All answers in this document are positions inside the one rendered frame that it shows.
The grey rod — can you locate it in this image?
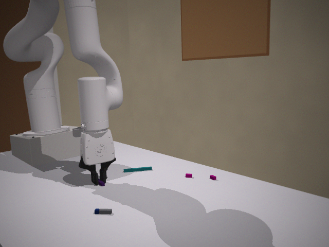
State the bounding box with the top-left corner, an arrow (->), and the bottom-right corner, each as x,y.
99,209 -> 112,215

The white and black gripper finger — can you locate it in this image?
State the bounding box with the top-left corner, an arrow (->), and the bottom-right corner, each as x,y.
99,158 -> 116,183
79,156 -> 99,185

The purple rod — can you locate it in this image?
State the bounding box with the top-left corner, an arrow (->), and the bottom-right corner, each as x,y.
98,179 -> 105,186

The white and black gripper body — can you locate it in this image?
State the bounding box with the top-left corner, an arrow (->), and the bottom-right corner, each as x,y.
80,128 -> 115,165

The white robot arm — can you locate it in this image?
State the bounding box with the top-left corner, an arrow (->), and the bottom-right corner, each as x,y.
3,0 -> 123,137

